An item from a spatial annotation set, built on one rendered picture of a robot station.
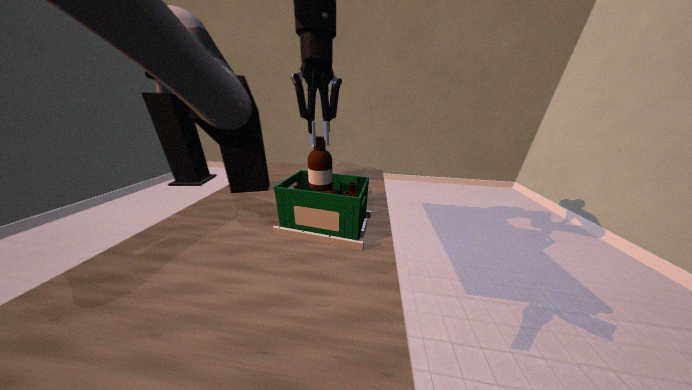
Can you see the green plastic crate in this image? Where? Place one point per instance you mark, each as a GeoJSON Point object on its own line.
{"type": "Point", "coordinates": [323, 213]}

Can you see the brown glass bottle with cream label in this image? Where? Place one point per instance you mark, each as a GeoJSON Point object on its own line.
{"type": "Point", "coordinates": [320, 167]}

